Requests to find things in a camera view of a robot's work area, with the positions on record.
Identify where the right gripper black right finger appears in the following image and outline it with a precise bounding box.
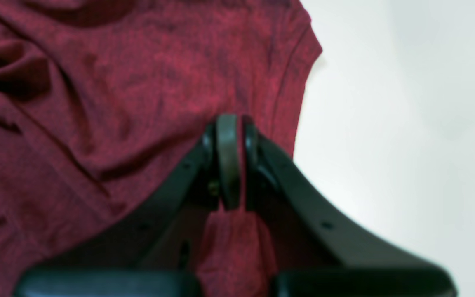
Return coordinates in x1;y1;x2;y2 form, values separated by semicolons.
242;116;457;297

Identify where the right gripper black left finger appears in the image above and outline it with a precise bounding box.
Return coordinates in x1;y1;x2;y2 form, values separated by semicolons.
14;114;240;297

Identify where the dark red t-shirt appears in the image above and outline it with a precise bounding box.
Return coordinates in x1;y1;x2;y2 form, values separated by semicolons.
0;0;322;297

